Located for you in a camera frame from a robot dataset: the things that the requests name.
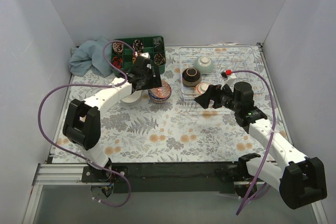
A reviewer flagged red diamond pattern bowl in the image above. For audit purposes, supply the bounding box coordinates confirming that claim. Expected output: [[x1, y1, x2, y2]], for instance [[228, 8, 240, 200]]
[[148, 80, 172, 98]]

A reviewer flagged plain white bowl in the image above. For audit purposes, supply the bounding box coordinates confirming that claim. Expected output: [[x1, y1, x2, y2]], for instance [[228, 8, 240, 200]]
[[120, 91, 142, 105]]

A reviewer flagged blue triangle pattern bowl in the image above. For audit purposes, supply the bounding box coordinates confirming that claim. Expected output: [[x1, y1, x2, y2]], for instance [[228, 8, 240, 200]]
[[150, 97, 169, 104]]

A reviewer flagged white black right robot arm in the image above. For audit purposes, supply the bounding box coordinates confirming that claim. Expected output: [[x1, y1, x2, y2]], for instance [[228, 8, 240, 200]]
[[195, 82, 327, 209]]

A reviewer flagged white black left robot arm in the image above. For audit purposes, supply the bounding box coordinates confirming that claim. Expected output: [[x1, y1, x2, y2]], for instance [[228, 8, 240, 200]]
[[62, 53, 162, 182]]

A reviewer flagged brown floral rolled band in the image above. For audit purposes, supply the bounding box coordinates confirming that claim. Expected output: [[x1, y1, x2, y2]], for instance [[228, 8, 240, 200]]
[[154, 53, 166, 66]]

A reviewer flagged black gold bowl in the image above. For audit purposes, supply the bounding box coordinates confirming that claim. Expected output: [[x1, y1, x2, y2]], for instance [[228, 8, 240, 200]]
[[182, 68, 202, 88]]

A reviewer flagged orange black rolled band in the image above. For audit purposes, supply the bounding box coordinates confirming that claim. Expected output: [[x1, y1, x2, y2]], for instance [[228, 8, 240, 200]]
[[112, 56, 123, 69]]

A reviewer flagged green compartment organizer tray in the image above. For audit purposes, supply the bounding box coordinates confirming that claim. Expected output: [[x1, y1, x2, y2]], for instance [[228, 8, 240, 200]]
[[110, 36, 166, 74]]

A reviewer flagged black white rolled band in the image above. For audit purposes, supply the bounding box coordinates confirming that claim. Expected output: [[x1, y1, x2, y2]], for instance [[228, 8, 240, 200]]
[[133, 39, 144, 54]]

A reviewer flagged pale green bowl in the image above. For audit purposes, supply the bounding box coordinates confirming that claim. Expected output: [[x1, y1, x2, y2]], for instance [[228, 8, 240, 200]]
[[193, 56, 214, 74]]

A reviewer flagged pink black rolled band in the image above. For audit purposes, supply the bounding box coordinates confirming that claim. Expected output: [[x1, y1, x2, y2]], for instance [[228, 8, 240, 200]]
[[112, 42, 124, 55]]

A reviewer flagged grey folded item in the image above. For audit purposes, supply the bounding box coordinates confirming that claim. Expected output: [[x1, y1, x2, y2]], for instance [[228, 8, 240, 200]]
[[153, 37, 164, 52]]

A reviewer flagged light blue denim cloth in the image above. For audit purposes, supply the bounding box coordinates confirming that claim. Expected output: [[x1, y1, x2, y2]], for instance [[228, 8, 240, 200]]
[[69, 36, 112, 78]]

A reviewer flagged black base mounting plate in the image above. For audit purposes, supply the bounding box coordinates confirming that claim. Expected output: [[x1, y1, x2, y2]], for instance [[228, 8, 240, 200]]
[[81, 161, 263, 194]]

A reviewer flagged white orange ring bowl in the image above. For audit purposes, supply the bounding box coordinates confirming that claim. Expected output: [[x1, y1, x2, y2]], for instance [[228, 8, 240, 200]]
[[194, 82, 210, 94]]

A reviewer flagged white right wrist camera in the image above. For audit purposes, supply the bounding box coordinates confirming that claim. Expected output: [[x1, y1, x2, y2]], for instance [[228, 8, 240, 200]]
[[220, 70, 237, 89]]

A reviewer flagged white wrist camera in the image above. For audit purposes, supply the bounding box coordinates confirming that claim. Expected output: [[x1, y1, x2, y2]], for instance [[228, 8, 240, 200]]
[[140, 52, 151, 61], [220, 70, 237, 89]]

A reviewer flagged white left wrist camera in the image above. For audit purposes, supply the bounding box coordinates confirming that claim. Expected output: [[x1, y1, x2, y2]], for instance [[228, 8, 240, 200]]
[[140, 52, 151, 61]]

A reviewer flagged white wire dish rack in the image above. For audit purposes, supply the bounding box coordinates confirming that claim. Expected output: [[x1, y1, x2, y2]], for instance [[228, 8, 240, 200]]
[[179, 45, 266, 102]]

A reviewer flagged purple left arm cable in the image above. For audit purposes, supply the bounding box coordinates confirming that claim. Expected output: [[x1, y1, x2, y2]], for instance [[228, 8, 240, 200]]
[[38, 40, 132, 208]]

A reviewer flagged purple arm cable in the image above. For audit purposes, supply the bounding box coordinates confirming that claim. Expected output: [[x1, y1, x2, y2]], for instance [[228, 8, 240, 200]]
[[230, 70, 278, 216], [38, 40, 132, 208]]

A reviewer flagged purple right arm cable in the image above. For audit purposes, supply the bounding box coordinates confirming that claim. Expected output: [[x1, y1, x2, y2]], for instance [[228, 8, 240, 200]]
[[230, 70, 278, 216]]

